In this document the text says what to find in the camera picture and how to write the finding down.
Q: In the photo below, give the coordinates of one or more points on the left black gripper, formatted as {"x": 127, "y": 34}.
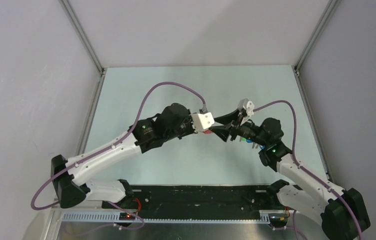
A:
{"x": 191, "y": 128}

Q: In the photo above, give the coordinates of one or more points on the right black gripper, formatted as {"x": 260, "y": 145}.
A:
{"x": 224, "y": 131}

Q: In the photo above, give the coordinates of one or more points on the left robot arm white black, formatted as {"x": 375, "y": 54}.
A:
{"x": 74, "y": 176}

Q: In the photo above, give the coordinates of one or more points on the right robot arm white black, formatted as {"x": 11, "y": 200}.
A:
{"x": 341, "y": 213}

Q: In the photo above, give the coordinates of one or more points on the pile of removed keys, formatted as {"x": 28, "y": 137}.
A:
{"x": 253, "y": 144}

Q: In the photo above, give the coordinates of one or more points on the left controller board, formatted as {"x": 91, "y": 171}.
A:
{"x": 124, "y": 216}

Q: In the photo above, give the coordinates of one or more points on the controller board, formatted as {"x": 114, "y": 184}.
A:
{"x": 278, "y": 222}
{"x": 124, "y": 216}

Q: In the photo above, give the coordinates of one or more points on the right controller board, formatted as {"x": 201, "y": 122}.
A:
{"x": 278, "y": 222}

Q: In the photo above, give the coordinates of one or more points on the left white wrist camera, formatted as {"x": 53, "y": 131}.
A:
{"x": 202, "y": 121}

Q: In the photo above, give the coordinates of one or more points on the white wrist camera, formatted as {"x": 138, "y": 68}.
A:
{"x": 202, "y": 121}
{"x": 246, "y": 107}

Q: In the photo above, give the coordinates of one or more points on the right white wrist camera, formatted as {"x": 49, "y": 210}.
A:
{"x": 246, "y": 107}

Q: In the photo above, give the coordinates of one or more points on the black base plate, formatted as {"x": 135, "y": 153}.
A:
{"x": 241, "y": 202}

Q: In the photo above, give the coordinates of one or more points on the slotted cable duct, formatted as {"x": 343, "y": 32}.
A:
{"x": 113, "y": 217}

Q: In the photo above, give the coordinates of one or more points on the left aluminium frame post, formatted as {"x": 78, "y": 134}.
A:
{"x": 80, "y": 32}

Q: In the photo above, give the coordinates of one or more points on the aluminium frame post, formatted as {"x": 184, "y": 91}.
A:
{"x": 316, "y": 33}
{"x": 80, "y": 32}

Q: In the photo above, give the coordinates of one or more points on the right aluminium frame post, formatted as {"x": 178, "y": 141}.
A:
{"x": 316, "y": 33}

